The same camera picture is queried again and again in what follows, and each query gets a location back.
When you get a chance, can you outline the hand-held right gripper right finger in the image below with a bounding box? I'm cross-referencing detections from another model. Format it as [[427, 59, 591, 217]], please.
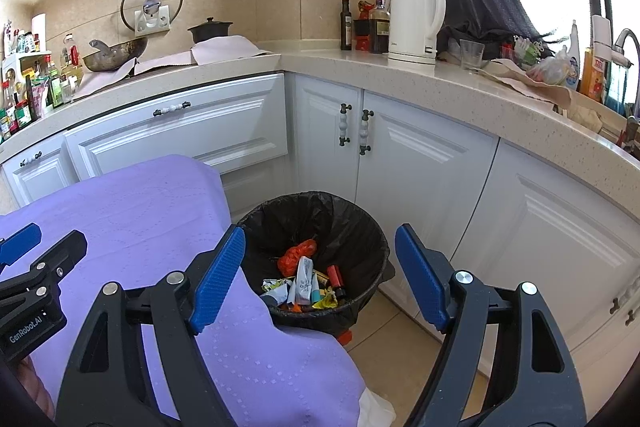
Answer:
[[394, 223, 587, 427]]

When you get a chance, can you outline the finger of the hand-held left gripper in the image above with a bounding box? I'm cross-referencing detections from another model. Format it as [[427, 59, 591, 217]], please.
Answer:
[[0, 223, 42, 268], [0, 230, 89, 304]]

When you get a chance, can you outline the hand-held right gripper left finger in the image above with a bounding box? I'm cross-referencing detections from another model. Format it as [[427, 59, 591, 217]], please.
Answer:
[[55, 224, 247, 427]]

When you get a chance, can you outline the yellow-green wrapper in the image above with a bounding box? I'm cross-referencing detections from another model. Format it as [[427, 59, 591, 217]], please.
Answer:
[[260, 277, 296, 305]]

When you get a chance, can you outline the large white tube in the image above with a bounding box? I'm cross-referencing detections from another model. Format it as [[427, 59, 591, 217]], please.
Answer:
[[295, 257, 315, 305]]

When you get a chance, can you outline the red label bottle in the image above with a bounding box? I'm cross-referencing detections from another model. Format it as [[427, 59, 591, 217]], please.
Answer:
[[327, 265, 347, 300]]

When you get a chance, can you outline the black-lined trash bin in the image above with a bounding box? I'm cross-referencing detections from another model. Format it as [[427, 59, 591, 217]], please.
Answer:
[[235, 191, 396, 345]]

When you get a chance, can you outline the yellow wrapper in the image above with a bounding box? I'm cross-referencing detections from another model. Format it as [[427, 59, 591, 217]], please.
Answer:
[[312, 289, 342, 310]]

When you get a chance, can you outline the person's left hand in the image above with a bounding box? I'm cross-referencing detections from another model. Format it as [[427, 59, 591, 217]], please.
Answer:
[[12, 352, 57, 423]]

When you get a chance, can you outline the white cabinet door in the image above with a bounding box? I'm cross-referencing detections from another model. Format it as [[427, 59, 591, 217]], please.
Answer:
[[0, 134, 78, 210], [450, 142, 640, 408], [356, 91, 500, 323], [294, 74, 365, 208]]

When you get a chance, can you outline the purple tablecloth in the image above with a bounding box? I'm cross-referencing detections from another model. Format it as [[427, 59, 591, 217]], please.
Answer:
[[0, 154, 368, 427]]

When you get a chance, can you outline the group of condiment bottles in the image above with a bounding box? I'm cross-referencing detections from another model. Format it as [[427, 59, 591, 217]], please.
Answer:
[[0, 22, 66, 142]]

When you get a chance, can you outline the white cabinet drawer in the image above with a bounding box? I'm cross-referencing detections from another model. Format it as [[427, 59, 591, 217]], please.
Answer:
[[64, 73, 290, 188]]

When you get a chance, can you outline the large cooking oil bottle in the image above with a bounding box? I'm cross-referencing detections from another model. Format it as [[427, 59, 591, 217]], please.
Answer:
[[60, 34, 83, 95]]

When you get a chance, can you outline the white spice rack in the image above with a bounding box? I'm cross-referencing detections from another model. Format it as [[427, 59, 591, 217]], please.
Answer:
[[2, 51, 53, 108]]

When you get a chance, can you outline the steel wok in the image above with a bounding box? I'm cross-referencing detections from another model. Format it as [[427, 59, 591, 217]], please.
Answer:
[[82, 36, 149, 72]]

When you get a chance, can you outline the white stove cover paper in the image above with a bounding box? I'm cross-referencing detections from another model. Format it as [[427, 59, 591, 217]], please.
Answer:
[[75, 56, 196, 100]]

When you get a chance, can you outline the paper towel roll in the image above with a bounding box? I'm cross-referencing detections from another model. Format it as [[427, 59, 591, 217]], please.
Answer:
[[31, 13, 48, 52]]

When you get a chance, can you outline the beige kitchen countertop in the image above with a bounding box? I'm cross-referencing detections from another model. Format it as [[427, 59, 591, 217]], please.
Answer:
[[0, 39, 640, 228]]

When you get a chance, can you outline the brown paper bag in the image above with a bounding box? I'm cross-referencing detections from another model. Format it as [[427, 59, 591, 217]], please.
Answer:
[[482, 59, 606, 132]]

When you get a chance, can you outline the clear glass cup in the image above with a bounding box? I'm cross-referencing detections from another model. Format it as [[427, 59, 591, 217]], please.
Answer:
[[460, 39, 486, 72]]

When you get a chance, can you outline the white cloth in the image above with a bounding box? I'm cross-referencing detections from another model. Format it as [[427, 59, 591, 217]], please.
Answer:
[[191, 36, 273, 66]]

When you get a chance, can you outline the clear plastic bag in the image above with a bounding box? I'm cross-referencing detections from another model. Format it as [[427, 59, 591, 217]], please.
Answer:
[[525, 52, 571, 86]]

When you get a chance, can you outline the black pot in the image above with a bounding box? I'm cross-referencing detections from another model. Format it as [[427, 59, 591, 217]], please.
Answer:
[[187, 18, 234, 45]]

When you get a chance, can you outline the red packaged bottle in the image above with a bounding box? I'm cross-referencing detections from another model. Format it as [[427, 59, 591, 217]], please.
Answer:
[[354, 0, 376, 52]]

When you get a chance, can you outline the white electric kettle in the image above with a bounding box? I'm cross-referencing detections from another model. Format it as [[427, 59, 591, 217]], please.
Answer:
[[387, 0, 447, 65]]

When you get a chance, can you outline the dark olive oil bottle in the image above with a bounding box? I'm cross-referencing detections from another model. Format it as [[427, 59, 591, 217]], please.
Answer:
[[340, 0, 353, 52]]

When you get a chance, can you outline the orange detergent bottle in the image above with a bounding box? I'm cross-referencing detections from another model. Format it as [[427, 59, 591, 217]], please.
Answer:
[[580, 48, 606, 102]]

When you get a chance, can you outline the white spray bottle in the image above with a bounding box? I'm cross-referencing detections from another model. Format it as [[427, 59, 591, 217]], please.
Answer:
[[567, 21, 583, 90]]

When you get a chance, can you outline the steel faucet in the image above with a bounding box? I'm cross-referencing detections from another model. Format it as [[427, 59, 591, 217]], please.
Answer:
[[612, 27, 640, 142]]

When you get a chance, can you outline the white wall socket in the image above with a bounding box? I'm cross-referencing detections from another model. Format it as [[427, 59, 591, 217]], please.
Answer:
[[134, 4, 171, 32]]

